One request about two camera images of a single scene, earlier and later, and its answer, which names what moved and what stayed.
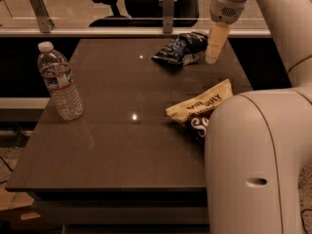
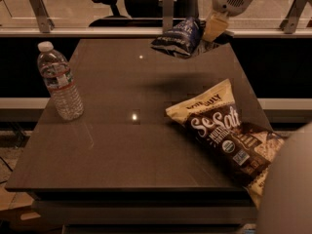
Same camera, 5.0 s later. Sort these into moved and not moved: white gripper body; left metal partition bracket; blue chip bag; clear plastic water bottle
Moved: blue chip bag
Not moved: white gripper body; clear plastic water bottle; left metal partition bracket
